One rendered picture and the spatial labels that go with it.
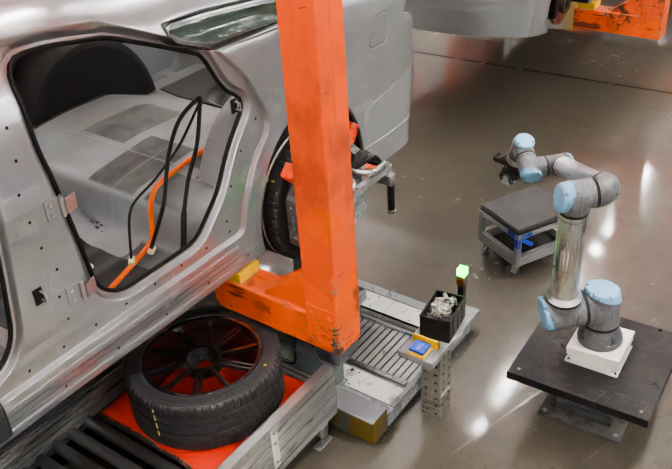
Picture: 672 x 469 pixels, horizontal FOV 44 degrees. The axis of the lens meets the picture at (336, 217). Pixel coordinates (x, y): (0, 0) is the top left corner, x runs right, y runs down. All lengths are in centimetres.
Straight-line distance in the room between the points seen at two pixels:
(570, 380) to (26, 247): 224
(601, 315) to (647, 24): 359
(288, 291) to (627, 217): 264
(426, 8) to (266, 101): 273
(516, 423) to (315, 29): 205
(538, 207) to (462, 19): 172
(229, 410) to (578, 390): 144
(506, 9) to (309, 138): 319
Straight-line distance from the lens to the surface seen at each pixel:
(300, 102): 286
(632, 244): 515
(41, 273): 286
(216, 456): 344
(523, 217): 464
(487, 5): 585
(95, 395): 376
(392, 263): 484
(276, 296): 349
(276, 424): 336
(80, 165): 408
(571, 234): 327
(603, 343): 369
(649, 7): 676
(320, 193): 298
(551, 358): 378
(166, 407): 335
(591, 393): 364
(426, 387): 386
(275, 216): 363
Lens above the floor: 276
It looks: 31 degrees down
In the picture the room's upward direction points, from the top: 4 degrees counter-clockwise
